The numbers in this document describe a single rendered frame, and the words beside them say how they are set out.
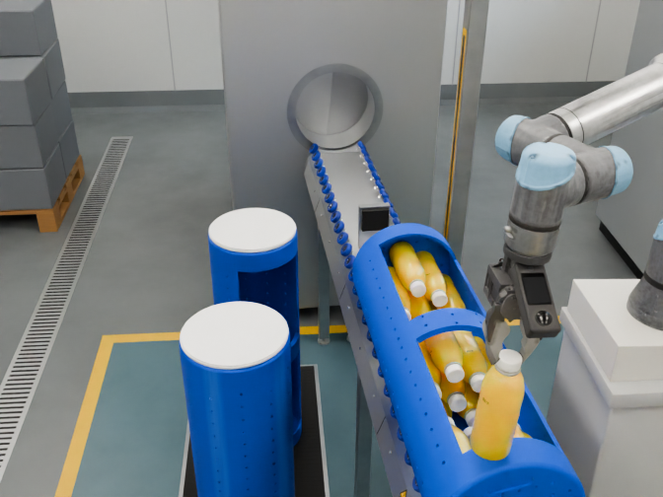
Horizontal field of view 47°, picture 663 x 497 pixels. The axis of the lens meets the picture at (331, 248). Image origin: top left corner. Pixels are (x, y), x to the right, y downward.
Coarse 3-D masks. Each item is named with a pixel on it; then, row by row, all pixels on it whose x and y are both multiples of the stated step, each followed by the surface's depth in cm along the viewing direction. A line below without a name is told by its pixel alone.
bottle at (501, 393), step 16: (496, 368) 121; (496, 384) 121; (512, 384) 120; (480, 400) 124; (496, 400) 121; (512, 400) 121; (480, 416) 125; (496, 416) 123; (512, 416) 123; (480, 432) 126; (496, 432) 124; (512, 432) 125; (480, 448) 127; (496, 448) 126
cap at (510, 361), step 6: (504, 354) 121; (510, 354) 121; (516, 354) 121; (504, 360) 119; (510, 360) 120; (516, 360) 120; (498, 366) 121; (504, 366) 119; (510, 366) 119; (516, 366) 119; (510, 372) 120
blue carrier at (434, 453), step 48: (384, 240) 199; (432, 240) 207; (384, 288) 185; (384, 336) 175; (480, 336) 189; (432, 384) 152; (432, 432) 144; (528, 432) 161; (432, 480) 139; (480, 480) 130; (528, 480) 133; (576, 480) 134
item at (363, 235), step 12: (360, 204) 246; (372, 204) 246; (384, 204) 246; (360, 216) 245; (372, 216) 244; (384, 216) 245; (360, 228) 248; (372, 228) 246; (384, 228) 247; (360, 240) 250
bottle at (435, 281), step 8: (424, 256) 205; (432, 256) 207; (424, 264) 202; (432, 264) 202; (432, 272) 198; (440, 272) 200; (432, 280) 196; (440, 280) 196; (432, 288) 195; (440, 288) 195; (424, 296) 198
